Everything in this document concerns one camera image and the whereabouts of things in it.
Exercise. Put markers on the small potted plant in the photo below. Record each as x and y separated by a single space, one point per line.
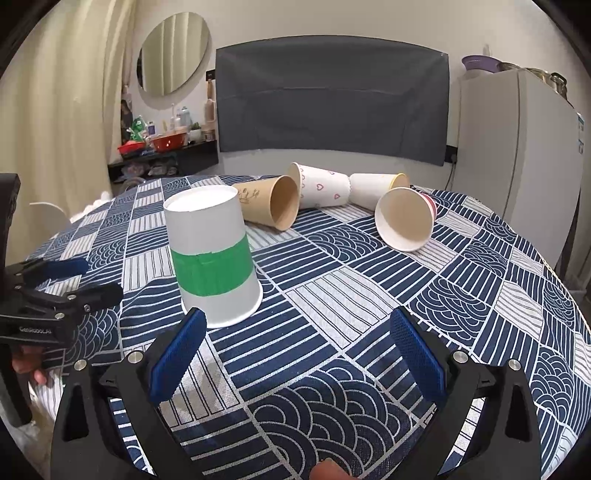
195 131

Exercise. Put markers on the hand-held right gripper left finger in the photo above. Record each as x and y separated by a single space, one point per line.
178 364

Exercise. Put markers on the cream curtain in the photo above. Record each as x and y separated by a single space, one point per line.
60 115

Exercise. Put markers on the white cup with pink hearts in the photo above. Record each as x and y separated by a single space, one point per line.
323 187

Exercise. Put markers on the metal pot with lid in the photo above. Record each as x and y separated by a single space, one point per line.
557 83

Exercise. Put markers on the green bag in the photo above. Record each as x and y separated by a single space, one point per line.
137 129

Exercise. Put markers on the white cup with green band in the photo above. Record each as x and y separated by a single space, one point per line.
207 221

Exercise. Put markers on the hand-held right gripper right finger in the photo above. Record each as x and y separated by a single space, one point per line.
418 360

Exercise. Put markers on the brown paper cup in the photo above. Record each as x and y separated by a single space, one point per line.
254 198

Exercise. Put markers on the purple bowl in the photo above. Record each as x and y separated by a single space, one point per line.
480 63

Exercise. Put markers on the grey bottle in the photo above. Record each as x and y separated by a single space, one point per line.
184 117

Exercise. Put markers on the wooden bottle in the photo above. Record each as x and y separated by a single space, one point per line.
210 108

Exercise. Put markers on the white cup with pink rim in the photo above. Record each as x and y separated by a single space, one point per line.
401 221

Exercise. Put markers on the round wall mirror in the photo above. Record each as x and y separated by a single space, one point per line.
173 53

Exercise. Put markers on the white chair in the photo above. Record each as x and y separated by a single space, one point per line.
48 214

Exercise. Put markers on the person's left hand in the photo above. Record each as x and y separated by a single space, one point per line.
28 364

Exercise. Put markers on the dark grey cloth cover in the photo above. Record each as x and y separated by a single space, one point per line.
332 97

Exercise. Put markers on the blue patterned tablecloth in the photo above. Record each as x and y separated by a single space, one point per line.
346 300

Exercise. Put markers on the red bowl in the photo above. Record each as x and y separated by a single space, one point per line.
170 142

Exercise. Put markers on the red basin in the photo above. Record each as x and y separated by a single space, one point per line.
131 148

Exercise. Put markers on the white cup with yellow rim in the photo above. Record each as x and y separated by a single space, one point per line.
369 187

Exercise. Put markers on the white refrigerator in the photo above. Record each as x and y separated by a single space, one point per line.
517 152

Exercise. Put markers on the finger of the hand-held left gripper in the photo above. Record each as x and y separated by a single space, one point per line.
64 268
99 296

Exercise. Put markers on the person's right hand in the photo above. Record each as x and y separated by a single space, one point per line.
328 471

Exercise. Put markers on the black shelf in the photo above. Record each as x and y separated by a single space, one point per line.
194 154

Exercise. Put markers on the wall socket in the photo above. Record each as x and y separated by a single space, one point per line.
451 154

